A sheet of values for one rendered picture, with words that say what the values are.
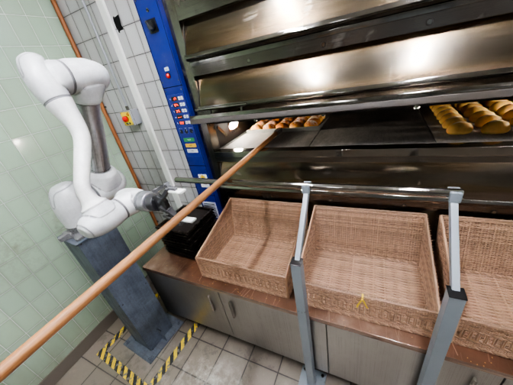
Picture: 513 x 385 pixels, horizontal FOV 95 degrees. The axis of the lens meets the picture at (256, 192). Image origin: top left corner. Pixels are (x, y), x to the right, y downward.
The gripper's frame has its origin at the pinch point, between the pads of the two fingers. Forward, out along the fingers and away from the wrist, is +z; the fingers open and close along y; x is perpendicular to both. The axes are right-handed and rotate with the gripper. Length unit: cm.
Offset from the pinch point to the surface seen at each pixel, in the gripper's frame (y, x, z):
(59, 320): -0.6, 49.0, 3.4
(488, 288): 60, -46, 113
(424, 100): -23, -49, 79
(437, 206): 31, -64, 93
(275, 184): 2.1, -25.6, 27.7
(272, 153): 2, -63, 11
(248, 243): 60, -45, -8
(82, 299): -0.8, 43.5, 3.3
